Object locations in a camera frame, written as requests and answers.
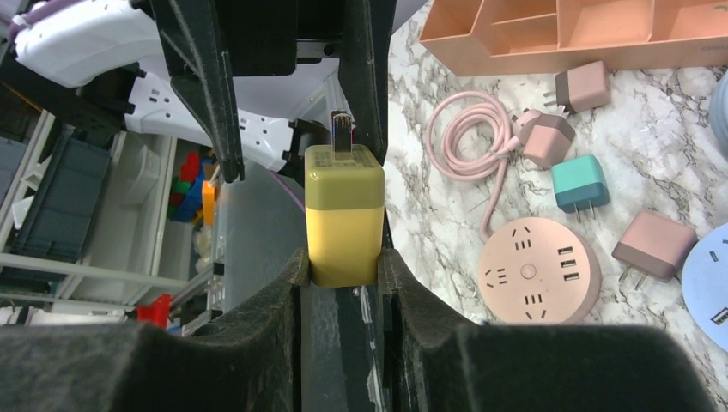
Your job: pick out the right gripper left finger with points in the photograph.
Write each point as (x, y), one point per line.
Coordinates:
(248, 359)

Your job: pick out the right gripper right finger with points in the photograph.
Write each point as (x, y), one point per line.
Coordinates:
(444, 362)

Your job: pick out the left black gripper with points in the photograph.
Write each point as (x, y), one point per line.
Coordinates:
(271, 38)

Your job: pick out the yellow plug adapter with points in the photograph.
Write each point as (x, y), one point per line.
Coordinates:
(344, 207)

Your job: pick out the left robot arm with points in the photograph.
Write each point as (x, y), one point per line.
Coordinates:
(99, 66)

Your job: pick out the pink plug adapter small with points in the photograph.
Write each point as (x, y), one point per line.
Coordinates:
(545, 138)

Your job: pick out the pink plug adapter left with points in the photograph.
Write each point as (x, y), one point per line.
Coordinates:
(581, 89)

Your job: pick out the pink round power socket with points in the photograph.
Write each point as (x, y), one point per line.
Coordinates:
(537, 271)

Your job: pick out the orange plastic file rack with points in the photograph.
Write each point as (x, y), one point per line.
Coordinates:
(492, 38)

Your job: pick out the blue round power socket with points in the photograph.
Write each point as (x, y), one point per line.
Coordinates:
(704, 285)

